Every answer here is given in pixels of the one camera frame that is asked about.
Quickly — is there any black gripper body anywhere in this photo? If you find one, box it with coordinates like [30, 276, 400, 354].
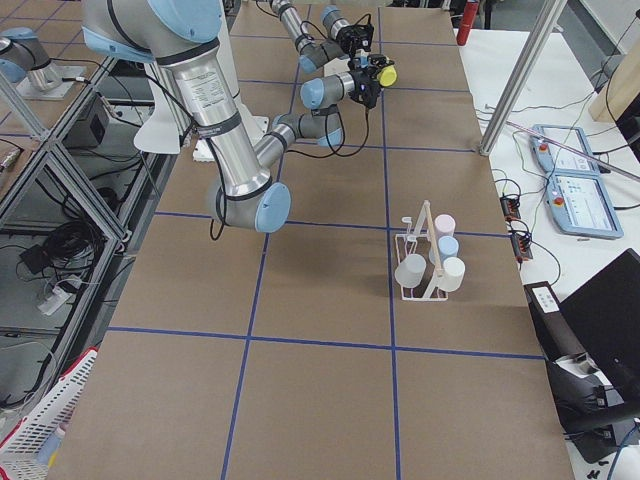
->
[339, 23, 374, 53]
[349, 67, 382, 108]

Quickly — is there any yellow plastic cup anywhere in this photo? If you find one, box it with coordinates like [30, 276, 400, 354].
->
[376, 65, 398, 88]

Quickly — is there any pink plastic cup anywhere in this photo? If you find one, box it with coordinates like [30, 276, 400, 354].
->
[434, 214, 456, 239]

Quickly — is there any light blue cup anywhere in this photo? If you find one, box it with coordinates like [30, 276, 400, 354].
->
[438, 235, 460, 262]

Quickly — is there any grey plastic cup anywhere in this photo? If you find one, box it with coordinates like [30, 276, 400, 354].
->
[394, 253, 427, 288]

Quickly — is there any pale mint white cup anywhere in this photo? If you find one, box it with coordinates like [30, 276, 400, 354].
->
[440, 257, 466, 293]

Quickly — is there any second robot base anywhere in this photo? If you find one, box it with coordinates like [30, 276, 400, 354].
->
[1, 27, 86, 101]

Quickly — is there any red cylinder tube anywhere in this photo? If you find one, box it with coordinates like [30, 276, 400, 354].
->
[456, 0, 480, 46]

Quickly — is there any teach pendant with red button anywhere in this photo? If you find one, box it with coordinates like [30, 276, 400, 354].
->
[530, 124, 598, 173]

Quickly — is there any black power adapter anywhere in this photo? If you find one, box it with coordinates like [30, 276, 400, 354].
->
[63, 95, 109, 148]

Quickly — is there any dark labelled box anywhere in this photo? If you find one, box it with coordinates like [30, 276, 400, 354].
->
[523, 281, 586, 361]

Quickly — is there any black computer monitor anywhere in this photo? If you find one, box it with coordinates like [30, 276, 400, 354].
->
[560, 248, 639, 400]

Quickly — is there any white plastic basket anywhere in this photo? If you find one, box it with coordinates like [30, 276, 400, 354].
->
[1, 347, 98, 479]

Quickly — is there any white wire cup rack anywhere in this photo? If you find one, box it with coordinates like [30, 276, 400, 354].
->
[393, 200, 448, 302]

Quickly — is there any aluminium frame column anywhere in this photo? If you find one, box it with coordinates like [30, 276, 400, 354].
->
[478, 0, 567, 156]

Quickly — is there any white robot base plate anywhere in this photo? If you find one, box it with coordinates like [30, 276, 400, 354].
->
[134, 0, 271, 165]

